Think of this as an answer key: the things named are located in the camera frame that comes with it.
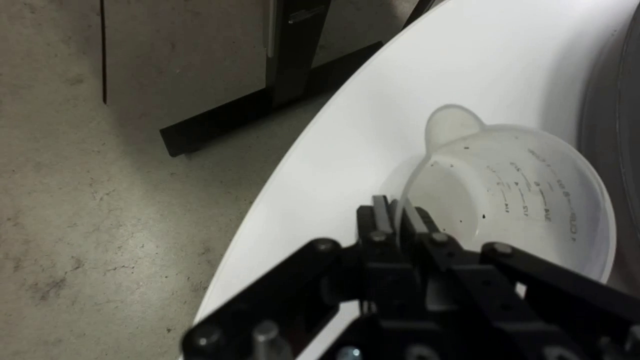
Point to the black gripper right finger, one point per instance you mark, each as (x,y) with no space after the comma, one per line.
(533,293)

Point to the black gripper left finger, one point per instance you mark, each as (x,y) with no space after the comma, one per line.
(321,272)

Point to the black frying pan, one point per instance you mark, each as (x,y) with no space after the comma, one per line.
(621,132)

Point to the round white pedestal table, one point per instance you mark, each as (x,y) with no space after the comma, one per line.
(401,101)

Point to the black panel at wall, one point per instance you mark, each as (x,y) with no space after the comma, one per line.
(292,60)

